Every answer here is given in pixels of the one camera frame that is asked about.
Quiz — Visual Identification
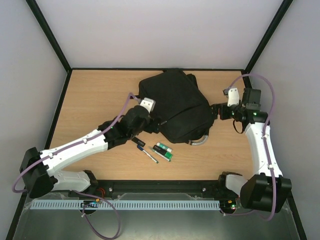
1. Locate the red highlighter marker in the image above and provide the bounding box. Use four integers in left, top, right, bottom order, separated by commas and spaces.
131, 137, 146, 147

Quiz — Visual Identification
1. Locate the blue capped pen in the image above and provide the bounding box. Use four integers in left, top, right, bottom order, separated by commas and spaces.
137, 145, 159, 164

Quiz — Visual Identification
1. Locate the green capped thin pen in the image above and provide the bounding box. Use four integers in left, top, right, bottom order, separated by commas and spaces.
150, 147, 171, 162

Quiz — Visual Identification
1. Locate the black student bag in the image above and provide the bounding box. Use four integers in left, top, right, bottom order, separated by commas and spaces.
138, 69, 215, 146

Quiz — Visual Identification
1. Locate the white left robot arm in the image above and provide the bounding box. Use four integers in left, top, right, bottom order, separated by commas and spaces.
19, 101, 154, 199

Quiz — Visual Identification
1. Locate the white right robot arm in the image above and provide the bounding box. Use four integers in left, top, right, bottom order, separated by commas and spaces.
212, 87, 292, 213

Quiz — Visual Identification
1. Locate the white green glue stick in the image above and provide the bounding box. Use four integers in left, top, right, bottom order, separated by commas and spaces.
156, 142, 172, 153

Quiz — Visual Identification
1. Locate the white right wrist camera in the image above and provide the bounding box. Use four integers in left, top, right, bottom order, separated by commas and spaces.
223, 87, 240, 107

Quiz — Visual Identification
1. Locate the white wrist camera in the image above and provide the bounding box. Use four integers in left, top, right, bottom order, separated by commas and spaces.
139, 97, 156, 113
223, 87, 240, 107

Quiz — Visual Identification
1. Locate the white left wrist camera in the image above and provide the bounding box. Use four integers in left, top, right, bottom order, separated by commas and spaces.
139, 97, 156, 113

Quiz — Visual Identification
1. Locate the light blue cable duct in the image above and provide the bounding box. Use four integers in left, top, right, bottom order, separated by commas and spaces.
30, 199, 220, 211

